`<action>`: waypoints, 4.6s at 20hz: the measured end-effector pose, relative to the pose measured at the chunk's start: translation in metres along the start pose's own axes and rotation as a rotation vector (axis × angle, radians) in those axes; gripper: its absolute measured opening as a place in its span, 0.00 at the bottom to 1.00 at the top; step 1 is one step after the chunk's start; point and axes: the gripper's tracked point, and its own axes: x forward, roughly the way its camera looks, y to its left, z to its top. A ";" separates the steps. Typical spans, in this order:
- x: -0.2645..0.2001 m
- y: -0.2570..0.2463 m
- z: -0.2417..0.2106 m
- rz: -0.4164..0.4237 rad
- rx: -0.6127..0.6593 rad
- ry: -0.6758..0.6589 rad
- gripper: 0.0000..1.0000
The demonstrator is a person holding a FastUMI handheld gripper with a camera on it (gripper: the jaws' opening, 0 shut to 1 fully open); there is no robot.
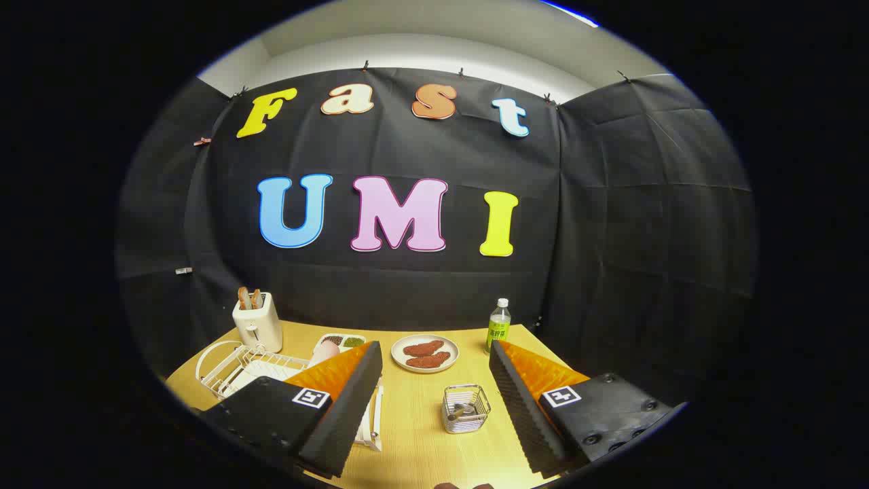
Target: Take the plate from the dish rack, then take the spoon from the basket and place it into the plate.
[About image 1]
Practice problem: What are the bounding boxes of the green label drink bottle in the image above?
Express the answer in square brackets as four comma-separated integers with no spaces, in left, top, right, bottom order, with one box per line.
[485,298,512,355]

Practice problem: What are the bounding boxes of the white wire dish rack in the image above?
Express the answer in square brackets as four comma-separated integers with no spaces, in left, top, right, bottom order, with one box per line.
[196,340,384,452]

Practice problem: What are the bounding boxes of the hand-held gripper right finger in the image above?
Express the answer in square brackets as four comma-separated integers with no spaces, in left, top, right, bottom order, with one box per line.
[489,340,681,479]

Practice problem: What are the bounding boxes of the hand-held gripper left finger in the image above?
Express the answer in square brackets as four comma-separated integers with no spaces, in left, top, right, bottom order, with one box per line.
[200,341,384,479]

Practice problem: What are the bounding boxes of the white plate with meat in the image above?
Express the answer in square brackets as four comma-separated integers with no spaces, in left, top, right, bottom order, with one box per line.
[391,334,460,374]

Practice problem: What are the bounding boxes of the pink plate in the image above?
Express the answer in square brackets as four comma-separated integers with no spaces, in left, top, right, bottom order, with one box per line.
[309,340,341,369]

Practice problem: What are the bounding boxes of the white toaster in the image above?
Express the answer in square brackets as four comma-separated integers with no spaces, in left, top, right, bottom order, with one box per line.
[232,292,283,353]

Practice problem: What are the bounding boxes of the metal wire basket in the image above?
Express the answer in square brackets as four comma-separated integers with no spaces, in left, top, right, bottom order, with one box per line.
[442,384,491,434]

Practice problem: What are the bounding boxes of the white divided bean tray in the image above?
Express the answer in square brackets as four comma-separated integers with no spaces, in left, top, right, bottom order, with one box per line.
[316,333,367,351]

